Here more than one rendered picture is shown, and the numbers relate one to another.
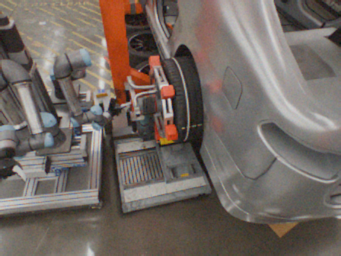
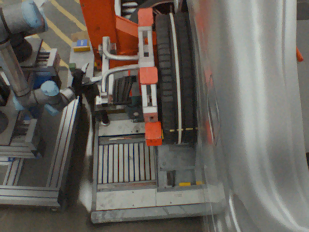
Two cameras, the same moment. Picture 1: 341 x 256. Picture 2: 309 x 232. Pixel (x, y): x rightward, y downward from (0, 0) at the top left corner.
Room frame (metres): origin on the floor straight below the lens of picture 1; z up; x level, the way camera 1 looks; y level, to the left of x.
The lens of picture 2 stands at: (0.32, -0.29, 2.28)
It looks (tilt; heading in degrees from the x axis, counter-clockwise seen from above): 57 degrees down; 15
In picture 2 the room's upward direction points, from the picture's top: 4 degrees counter-clockwise
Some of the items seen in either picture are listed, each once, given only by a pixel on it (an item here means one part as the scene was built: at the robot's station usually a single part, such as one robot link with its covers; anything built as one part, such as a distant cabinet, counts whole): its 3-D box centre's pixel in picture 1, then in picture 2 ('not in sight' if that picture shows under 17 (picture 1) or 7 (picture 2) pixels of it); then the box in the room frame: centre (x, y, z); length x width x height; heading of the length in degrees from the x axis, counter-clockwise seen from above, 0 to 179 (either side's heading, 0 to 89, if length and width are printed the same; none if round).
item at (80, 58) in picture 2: (103, 105); (81, 65); (1.81, 0.64, 0.44); 0.43 x 0.17 x 0.03; 15
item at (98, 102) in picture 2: (137, 115); (106, 102); (1.21, 0.20, 0.93); 0.09 x 0.05 x 0.05; 105
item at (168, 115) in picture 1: (160, 103); (149, 81); (1.43, 0.05, 0.85); 0.54 x 0.07 x 0.54; 15
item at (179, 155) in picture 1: (176, 140); (180, 131); (1.48, -0.11, 0.32); 0.40 x 0.30 x 0.28; 15
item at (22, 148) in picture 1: (19, 148); not in sight; (0.76, 0.77, 1.12); 0.11 x 0.08 x 0.11; 114
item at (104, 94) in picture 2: (146, 95); (120, 75); (1.30, 0.14, 1.03); 0.19 x 0.18 x 0.11; 105
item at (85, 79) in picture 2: (113, 111); (80, 86); (1.37, 0.42, 0.80); 0.12 x 0.08 x 0.09; 151
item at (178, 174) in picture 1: (177, 156); (181, 153); (1.42, -0.13, 0.13); 0.50 x 0.36 x 0.10; 15
